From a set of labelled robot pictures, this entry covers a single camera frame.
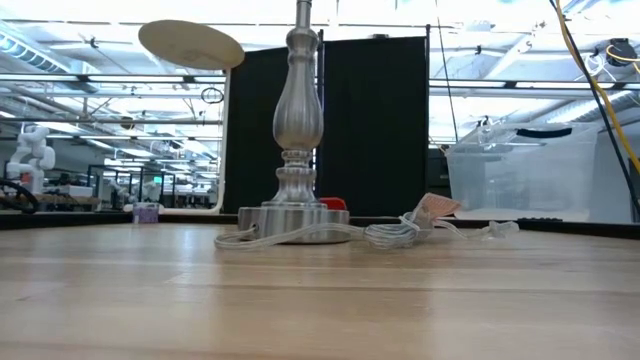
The clear plastic storage bin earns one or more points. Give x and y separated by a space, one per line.
525 175

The black aluminium table frame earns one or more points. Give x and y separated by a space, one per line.
75 218

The black partition panel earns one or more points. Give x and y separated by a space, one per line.
250 150
375 125

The red stapler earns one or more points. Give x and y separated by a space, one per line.
335 203

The silver table lamp base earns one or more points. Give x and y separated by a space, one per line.
297 115

